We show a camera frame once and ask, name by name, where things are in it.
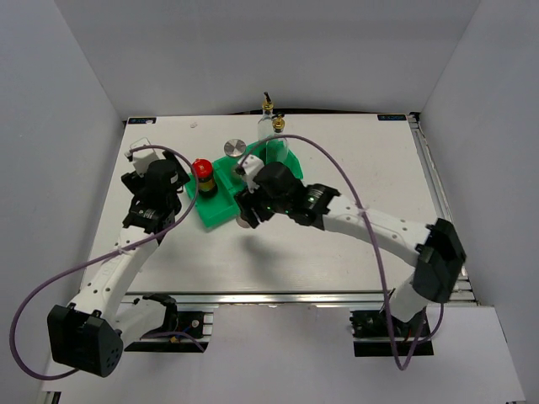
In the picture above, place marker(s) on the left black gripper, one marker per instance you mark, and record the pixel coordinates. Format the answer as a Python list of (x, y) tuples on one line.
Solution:
[(135, 184)]

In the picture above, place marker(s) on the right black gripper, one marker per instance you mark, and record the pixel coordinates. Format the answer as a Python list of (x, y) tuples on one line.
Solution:
[(246, 201)]

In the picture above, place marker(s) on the small red label spice jar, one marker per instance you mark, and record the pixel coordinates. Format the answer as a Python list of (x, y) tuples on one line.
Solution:
[(243, 223)]

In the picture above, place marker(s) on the red lid dark sauce jar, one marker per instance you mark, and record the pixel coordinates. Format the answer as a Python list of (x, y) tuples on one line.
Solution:
[(204, 171)]

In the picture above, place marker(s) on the jar with silver lid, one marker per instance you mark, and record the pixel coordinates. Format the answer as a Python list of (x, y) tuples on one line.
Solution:
[(235, 148)]

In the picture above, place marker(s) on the glass bottle gold black pourer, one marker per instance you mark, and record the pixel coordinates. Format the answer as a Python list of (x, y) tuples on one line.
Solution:
[(277, 149)]

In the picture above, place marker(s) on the glass bottle with dark bottom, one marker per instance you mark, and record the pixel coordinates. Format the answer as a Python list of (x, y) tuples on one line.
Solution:
[(265, 126)]

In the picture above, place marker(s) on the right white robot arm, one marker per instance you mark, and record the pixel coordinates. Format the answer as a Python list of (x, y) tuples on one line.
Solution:
[(433, 250)]

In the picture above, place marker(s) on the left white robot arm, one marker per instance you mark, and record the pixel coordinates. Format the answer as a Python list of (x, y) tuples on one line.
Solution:
[(90, 334)]

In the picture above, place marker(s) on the green three-compartment bin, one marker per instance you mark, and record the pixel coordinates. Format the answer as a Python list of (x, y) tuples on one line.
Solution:
[(221, 208)]

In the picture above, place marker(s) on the left blue table label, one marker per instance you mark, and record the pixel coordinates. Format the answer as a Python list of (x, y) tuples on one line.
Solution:
[(141, 120)]

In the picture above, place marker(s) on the blue table label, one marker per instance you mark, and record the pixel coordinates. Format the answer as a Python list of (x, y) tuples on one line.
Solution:
[(141, 120), (392, 117)]

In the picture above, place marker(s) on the right blue table label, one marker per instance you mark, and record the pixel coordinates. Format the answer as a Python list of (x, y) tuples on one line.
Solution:
[(392, 117)]

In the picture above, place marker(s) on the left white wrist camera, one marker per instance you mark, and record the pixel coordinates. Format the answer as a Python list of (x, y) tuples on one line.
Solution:
[(143, 158)]

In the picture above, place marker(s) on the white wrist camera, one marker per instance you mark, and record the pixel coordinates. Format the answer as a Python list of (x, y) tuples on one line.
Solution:
[(143, 158), (248, 169)]

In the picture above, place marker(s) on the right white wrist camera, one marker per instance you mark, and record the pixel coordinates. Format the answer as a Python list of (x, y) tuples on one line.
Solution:
[(248, 169)]

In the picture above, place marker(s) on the front aluminium table rail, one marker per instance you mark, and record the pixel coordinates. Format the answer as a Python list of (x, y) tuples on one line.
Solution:
[(324, 299)]

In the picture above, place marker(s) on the aluminium table rail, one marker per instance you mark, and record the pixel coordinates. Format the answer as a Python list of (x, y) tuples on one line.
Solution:
[(324, 299), (463, 294)]

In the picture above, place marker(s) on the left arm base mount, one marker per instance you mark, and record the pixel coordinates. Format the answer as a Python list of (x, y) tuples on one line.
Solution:
[(181, 326)]

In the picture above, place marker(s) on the right aluminium table rail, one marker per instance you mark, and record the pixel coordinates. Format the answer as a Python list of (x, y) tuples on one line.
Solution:
[(463, 294)]

